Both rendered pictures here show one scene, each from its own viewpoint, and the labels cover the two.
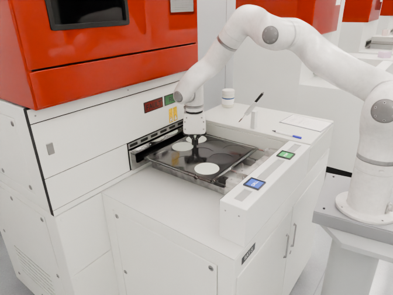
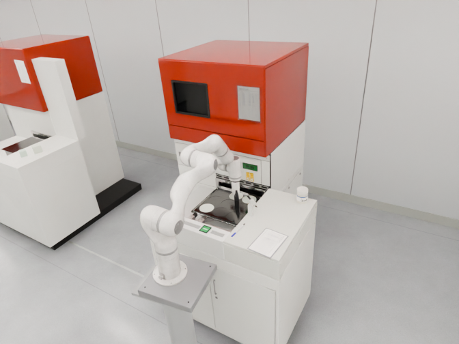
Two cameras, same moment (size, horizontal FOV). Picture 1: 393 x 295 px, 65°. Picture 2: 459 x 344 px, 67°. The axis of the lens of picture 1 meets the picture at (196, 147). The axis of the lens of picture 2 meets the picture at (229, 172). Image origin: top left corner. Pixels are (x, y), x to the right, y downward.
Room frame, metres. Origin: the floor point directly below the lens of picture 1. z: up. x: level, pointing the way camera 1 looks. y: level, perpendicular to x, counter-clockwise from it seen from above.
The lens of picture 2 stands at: (1.11, -1.99, 2.27)
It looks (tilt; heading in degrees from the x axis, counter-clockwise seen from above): 30 degrees down; 85
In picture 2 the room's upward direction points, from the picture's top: 4 degrees counter-clockwise
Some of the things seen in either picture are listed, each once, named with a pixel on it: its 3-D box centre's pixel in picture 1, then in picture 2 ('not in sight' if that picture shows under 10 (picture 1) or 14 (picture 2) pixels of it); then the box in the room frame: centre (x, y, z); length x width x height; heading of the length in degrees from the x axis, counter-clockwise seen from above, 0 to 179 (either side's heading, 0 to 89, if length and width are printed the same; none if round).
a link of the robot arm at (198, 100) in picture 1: (193, 89); (233, 166); (1.31, 0.01, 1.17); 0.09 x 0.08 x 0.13; 145
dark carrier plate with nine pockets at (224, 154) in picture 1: (200, 153); (228, 203); (1.25, -0.02, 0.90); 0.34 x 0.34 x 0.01; 52
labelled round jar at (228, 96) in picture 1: (228, 98); (302, 194); (1.72, -0.19, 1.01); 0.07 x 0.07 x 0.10
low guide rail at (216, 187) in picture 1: (196, 179); not in sight; (1.12, 0.00, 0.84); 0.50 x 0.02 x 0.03; 52
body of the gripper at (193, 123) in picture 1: (194, 120); (235, 185); (1.32, 0.01, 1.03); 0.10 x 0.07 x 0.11; 86
